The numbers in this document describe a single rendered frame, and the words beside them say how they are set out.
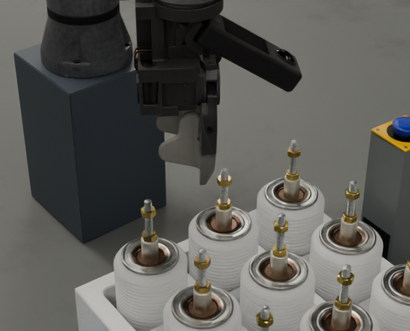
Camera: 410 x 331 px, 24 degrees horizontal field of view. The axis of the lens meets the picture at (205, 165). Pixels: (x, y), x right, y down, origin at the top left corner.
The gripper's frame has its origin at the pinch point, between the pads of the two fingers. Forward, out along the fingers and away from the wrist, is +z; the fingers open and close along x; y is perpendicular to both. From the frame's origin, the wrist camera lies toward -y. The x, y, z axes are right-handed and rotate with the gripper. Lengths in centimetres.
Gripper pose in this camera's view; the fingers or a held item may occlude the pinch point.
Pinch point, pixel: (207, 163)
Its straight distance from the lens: 104.2
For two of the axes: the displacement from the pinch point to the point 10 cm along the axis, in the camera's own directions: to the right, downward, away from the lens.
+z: 0.0, 8.2, 5.7
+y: -10.0, 0.4, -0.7
